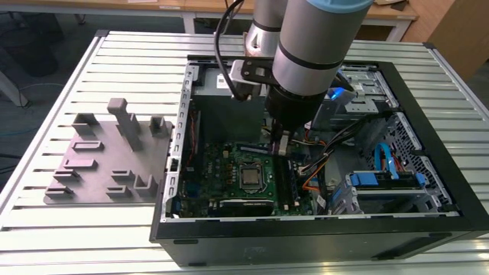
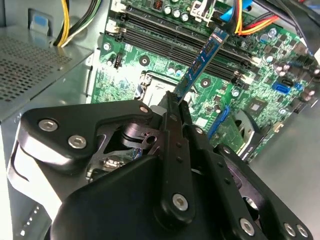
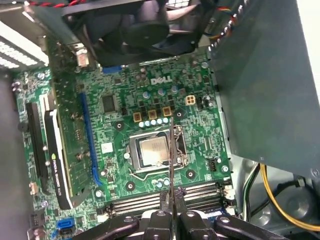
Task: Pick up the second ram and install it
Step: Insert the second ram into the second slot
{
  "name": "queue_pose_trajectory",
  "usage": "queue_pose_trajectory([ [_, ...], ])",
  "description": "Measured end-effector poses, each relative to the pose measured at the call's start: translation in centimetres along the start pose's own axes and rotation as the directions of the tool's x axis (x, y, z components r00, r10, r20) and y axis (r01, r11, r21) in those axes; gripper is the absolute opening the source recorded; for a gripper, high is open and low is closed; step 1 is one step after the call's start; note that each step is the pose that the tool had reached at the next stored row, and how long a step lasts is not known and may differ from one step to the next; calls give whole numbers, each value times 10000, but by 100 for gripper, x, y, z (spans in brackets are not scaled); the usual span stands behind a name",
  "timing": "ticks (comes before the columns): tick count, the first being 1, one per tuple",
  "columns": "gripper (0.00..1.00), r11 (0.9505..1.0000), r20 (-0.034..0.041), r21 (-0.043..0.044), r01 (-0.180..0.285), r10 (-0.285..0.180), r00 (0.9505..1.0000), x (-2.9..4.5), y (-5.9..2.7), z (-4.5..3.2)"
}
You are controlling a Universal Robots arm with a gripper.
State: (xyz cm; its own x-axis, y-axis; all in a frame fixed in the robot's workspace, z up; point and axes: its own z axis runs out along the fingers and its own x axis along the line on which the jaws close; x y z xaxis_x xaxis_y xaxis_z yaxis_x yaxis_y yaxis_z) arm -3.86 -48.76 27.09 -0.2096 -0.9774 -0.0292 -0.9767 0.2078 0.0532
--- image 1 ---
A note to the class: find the metal drive cage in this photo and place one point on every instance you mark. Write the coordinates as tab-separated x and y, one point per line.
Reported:
366	106

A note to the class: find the silver CPU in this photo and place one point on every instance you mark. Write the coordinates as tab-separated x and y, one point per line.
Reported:
252	175

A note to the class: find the empty blue disk carrier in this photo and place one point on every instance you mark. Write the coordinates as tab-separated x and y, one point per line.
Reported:
337	200

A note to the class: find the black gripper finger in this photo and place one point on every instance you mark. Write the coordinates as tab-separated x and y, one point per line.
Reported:
284	146
274	140

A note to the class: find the black PC case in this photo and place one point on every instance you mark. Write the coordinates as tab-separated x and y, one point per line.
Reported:
266	249

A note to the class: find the black graphics card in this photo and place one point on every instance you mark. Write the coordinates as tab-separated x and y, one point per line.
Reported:
248	207

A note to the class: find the white table leg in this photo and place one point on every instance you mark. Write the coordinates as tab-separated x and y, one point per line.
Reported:
14	91

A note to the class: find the CPU socket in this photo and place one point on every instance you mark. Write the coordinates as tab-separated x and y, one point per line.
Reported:
252	187

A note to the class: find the gray power supply unit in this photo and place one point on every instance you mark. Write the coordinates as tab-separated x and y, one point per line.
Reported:
221	114

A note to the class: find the green motherboard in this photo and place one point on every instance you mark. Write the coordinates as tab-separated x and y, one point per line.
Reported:
225	172

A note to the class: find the blue drive bay latch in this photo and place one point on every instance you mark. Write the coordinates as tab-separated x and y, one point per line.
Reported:
336	96

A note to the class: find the wooden desk white frame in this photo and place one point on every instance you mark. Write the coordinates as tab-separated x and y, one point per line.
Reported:
393	14

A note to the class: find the metal disk bay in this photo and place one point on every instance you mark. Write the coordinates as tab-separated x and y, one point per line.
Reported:
389	193

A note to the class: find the brown wooden cabinet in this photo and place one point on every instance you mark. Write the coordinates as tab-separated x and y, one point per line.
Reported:
458	34

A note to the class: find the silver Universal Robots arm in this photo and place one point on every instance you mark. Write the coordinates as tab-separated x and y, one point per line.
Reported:
305	43

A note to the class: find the gray parts rack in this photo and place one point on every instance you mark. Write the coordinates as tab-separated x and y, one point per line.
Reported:
102	137

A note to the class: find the black RAM slot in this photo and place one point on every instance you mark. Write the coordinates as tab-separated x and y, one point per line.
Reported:
281	183

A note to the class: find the hard disk in blue carrier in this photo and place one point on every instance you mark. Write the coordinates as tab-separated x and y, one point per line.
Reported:
364	180

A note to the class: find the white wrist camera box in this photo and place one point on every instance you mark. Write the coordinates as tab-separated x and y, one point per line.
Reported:
244	80

